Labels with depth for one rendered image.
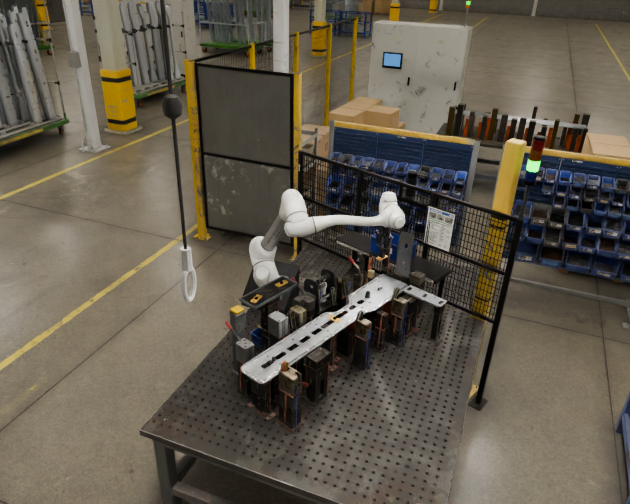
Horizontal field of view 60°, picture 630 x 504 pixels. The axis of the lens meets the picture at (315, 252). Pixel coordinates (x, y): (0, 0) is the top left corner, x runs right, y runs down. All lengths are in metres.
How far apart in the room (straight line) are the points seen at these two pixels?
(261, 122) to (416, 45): 4.85
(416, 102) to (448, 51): 0.98
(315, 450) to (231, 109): 3.76
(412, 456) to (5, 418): 2.91
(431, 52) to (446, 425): 7.56
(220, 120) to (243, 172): 0.58
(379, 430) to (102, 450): 1.94
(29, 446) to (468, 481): 2.93
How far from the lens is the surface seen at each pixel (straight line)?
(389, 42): 10.03
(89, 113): 9.77
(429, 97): 10.01
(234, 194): 6.06
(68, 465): 4.12
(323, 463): 2.96
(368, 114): 8.05
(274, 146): 5.63
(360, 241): 4.22
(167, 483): 3.49
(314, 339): 3.20
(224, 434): 3.10
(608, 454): 4.48
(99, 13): 10.56
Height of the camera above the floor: 2.95
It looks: 29 degrees down
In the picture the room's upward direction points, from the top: 2 degrees clockwise
